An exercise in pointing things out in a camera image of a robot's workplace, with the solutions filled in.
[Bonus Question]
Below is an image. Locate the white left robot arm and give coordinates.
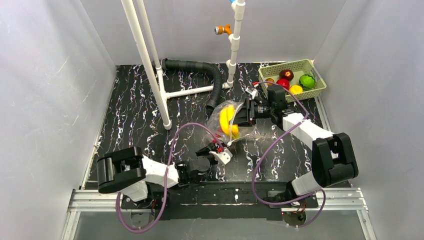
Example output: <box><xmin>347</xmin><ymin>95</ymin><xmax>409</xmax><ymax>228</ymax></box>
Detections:
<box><xmin>96</xmin><ymin>143</ymin><xmax>233</xmax><ymax>202</ymax></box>

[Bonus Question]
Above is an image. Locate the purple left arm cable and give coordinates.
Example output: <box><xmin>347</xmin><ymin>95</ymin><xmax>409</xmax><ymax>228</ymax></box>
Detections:
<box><xmin>115</xmin><ymin>122</ymin><xmax>221</xmax><ymax>234</ymax></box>

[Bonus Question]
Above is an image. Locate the orange spigot valve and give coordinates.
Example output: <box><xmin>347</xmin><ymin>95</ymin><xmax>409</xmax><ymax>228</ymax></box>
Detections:
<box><xmin>214</xmin><ymin>24</ymin><xmax>233</xmax><ymax>36</ymax></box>

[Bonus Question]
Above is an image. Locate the red fake fruit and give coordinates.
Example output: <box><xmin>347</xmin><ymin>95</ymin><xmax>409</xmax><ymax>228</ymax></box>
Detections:
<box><xmin>279</xmin><ymin>69</ymin><xmax>294</xmax><ymax>81</ymax></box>

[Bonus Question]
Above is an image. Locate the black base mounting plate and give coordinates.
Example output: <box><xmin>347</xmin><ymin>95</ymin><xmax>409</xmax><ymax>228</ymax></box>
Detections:
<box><xmin>121</xmin><ymin>182</ymin><xmax>318</xmax><ymax>221</ymax></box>

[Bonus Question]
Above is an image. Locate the white PVC pipe frame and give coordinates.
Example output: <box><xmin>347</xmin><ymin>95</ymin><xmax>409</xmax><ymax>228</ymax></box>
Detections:
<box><xmin>121</xmin><ymin>0</ymin><xmax>246</xmax><ymax>130</ymax></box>

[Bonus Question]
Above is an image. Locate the yellow fake banana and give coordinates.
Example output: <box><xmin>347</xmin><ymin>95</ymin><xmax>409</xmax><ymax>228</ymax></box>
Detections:
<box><xmin>219</xmin><ymin>104</ymin><xmax>240</xmax><ymax>139</ymax></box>

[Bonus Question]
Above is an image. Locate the red fake tomato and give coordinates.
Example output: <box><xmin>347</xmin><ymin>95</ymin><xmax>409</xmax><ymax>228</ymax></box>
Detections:
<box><xmin>276</xmin><ymin>78</ymin><xmax>290</xmax><ymax>90</ymax></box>

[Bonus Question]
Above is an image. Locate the light green fake fruit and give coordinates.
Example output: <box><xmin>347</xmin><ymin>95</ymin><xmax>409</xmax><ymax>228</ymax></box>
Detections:
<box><xmin>298</xmin><ymin>74</ymin><xmax>316</xmax><ymax>91</ymax></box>

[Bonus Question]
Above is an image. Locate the yellow fake lemon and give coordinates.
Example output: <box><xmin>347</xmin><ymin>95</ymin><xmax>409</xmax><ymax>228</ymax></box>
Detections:
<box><xmin>289</xmin><ymin>85</ymin><xmax>304</xmax><ymax>95</ymax></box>

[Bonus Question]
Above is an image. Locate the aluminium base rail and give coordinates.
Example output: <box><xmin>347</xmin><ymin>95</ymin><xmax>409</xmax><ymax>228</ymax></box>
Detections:
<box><xmin>61</xmin><ymin>187</ymin><xmax>377</xmax><ymax>240</ymax></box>

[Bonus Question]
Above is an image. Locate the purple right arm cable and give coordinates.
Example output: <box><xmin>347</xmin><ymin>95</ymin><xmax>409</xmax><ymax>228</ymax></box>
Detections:
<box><xmin>251</xmin><ymin>81</ymin><xmax>327</xmax><ymax>229</ymax></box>

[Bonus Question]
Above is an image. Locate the black corrugated hose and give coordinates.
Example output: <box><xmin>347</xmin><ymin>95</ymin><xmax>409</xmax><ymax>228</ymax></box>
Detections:
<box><xmin>160</xmin><ymin>57</ymin><xmax>224</xmax><ymax>112</ymax></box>

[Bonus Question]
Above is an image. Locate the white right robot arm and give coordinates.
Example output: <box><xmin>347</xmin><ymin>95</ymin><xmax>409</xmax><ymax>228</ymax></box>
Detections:
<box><xmin>228</xmin><ymin>83</ymin><xmax>359</xmax><ymax>205</ymax></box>

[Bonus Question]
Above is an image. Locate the clear zip top bag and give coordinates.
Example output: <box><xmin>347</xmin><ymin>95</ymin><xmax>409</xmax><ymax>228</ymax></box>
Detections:
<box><xmin>206</xmin><ymin>100</ymin><xmax>256</xmax><ymax>145</ymax></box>

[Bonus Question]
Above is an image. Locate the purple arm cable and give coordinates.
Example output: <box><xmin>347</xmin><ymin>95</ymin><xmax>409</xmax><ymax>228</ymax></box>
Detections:
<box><xmin>115</xmin><ymin>122</ymin><xmax>221</xmax><ymax>234</ymax></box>
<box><xmin>251</xmin><ymin>81</ymin><xmax>327</xmax><ymax>229</ymax></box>

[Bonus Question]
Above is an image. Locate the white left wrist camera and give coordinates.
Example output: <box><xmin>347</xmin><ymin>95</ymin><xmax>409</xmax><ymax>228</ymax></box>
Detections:
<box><xmin>209</xmin><ymin>148</ymin><xmax>233</xmax><ymax>165</ymax></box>

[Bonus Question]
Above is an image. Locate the orange brown fake bread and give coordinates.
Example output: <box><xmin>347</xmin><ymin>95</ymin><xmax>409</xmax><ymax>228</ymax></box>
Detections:
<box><xmin>265</xmin><ymin>78</ymin><xmax>275</xmax><ymax>86</ymax></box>

